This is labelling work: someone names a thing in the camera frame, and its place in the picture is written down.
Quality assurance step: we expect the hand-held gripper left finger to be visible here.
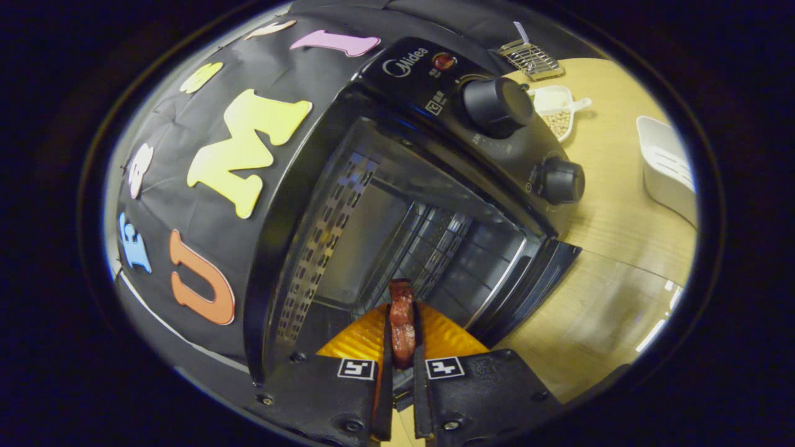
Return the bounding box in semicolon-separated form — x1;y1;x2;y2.
248;302;394;445

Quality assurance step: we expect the white divided dish with beans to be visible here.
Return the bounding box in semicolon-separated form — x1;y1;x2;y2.
528;85;593;143

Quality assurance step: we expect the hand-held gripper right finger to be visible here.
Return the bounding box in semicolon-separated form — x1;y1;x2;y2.
412;302;566;445

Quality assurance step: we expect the black toaster oven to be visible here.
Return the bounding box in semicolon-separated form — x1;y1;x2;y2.
242;37;586;389

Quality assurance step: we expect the red raw meat piece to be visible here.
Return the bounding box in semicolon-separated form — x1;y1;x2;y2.
388;279;417;369

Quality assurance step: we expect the white rectangular plastic tray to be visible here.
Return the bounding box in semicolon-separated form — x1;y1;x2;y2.
636;115;697;227

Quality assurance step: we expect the metal wire utensil holder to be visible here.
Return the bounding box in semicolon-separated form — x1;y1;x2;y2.
497;39;565;81

